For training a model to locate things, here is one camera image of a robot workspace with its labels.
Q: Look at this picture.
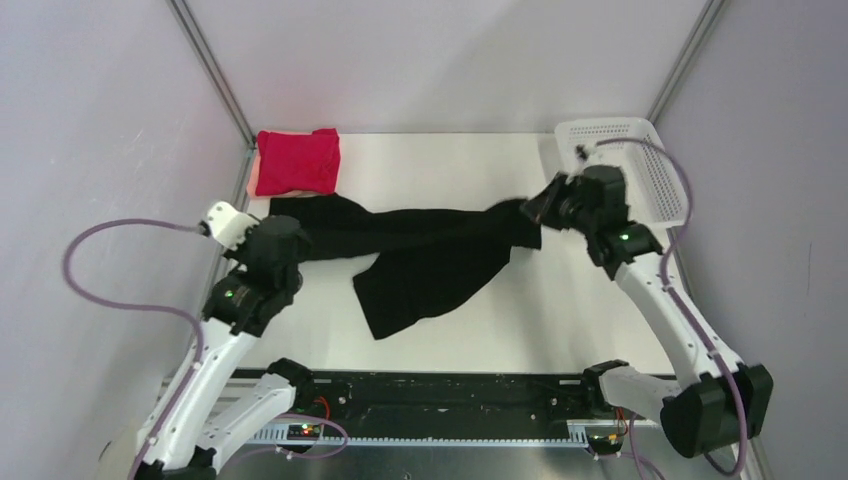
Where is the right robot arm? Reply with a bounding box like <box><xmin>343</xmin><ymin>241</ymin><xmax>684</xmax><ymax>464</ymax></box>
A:
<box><xmin>521</xmin><ymin>165</ymin><xmax>774</xmax><ymax>458</ymax></box>

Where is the folded peach t shirt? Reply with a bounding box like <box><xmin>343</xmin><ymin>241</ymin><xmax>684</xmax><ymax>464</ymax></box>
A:
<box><xmin>246</xmin><ymin>154</ymin><xmax>318</xmax><ymax>200</ymax></box>

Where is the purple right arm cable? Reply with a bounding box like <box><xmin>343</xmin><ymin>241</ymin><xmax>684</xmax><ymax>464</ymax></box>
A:
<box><xmin>576</xmin><ymin>137</ymin><xmax>750</xmax><ymax>478</ymax></box>

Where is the aluminium frame post left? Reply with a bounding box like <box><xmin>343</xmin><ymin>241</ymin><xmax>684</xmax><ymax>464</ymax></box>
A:
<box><xmin>166</xmin><ymin>0</ymin><xmax>255</xmax><ymax>147</ymax></box>

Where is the aluminium frame post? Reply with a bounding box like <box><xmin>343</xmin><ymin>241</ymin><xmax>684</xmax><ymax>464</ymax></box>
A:
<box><xmin>166</xmin><ymin>0</ymin><xmax>255</xmax><ymax>147</ymax></box>
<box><xmin>647</xmin><ymin>0</ymin><xmax>731</xmax><ymax>125</ymax></box>

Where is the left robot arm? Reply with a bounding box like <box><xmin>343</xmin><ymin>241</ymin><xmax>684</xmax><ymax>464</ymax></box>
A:
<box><xmin>128</xmin><ymin>212</ymin><xmax>316</xmax><ymax>479</ymax></box>

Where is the aluminium frame post right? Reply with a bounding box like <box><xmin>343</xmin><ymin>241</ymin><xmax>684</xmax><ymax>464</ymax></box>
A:
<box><xmin>647</xmin><ymin>0</ymin><xmax>731</xmax><ymax>125</ymax></box>

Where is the folded red t shirt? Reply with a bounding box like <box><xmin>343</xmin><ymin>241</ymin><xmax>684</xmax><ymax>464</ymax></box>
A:
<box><xmin>257</xmin><ymin>128</ymin><xmax>341</xmax><ymax>195</ymax></box>

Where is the aluminium front rail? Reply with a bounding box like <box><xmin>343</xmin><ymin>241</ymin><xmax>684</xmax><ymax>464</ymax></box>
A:
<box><xmin>158</xmin><ymin>377</ymin><xmax>757</xmax><ymax>480</ymax></box>

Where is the white plastic basket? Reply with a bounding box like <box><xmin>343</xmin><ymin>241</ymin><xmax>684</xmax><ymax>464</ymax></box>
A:
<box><xmin>554</xmin><ymin>117</ymin><xmax>688</xmax><ymax>229</ymax></box>

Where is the black t shirt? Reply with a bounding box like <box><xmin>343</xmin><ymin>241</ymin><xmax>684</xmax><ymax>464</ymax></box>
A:
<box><xmin>269</xmin><ymin>194</ymin><xmax>542</xmax><ymax>340</ymax></box>

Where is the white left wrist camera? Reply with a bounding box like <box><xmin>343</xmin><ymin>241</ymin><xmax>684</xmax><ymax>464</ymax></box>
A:
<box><xmin>199</xmin><ymin>201</ymin><xmax>259</xmax><ymax>251</ymax></box>

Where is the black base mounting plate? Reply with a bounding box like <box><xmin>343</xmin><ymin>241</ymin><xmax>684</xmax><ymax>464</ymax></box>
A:
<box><xmin>312</xmin><ymin>371</ymin><xmax>622</xmax><ymax>443</ymax></box>

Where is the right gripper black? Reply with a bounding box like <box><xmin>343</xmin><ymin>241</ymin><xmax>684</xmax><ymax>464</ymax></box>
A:
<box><xmin>522</xmin><ymin>170</ymin><xmax>598</xmax><ymax>236</ymax></box>

